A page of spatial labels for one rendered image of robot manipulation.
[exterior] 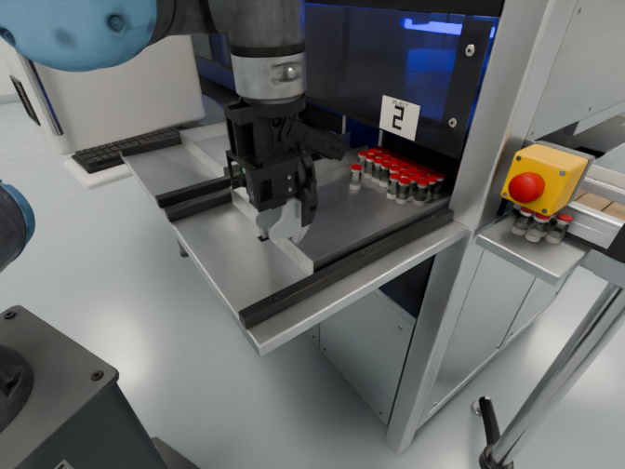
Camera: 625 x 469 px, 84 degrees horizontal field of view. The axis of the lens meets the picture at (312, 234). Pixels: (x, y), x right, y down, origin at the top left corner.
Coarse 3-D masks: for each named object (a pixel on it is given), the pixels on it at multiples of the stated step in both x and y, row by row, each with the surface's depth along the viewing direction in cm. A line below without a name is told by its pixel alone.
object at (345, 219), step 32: (320, 160) 73; (352, 160) 78; (320, 192) 68; (352, 192) 68; (384, 192) 68; (320, 224) 59; (352, 224) 59; (384, 224) 59; (288, 256) 52; (320, 256) 52
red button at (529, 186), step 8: (520, 176) 45; (528, 176) 45; (536, 176) 45; (512, 184) 46; (520, 184) 45; (528, 184) 44; (536, 184) 44; (512, 192) 46; (520, 192) 45; (528, 192) 45; (536, 192) 44; (520, 200) 46; (528, 200) 45
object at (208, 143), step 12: (180, 132) 85; (192, 132) 88; (204, 132) 90; (216, 132) 92; (348, 132) 85; (192, 144) 81; (204, 144) 88; (216, 144) 88; (228, 144) 88; (204, 156) 77; (216, 156) 82; (216, 168) 73; (228, 168) 70
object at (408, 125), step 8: (384, 96) 63; (384, 104) 63; (392, 104) 62; (400, 104) 60; (408, 104) 59; (384, 112) 64; (392, 112) 62; (400, 112) 61; (408, 112) 60; (416, 112) 58; (384, 120) 65; (400, 120) 62; (408, 120) 60; (416, 120) 59; (384, 128) 65; (392, 128) 64; (408, 128) 61; (416, 128) 60; (408, 136) 61
